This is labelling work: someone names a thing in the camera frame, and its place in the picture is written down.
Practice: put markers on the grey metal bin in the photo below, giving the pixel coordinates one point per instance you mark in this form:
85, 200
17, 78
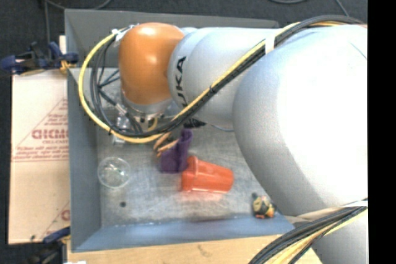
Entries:
154, 204

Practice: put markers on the orange plastic cup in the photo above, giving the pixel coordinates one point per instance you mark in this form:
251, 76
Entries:
207, 177

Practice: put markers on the clear glass bowl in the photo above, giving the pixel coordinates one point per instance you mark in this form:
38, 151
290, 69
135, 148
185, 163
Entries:
113, 172

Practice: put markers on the brown cardboard board red print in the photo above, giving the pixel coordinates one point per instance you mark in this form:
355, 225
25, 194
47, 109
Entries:
37, 182

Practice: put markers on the black and yellow toy bird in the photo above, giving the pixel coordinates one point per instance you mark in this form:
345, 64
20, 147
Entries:
262, 206

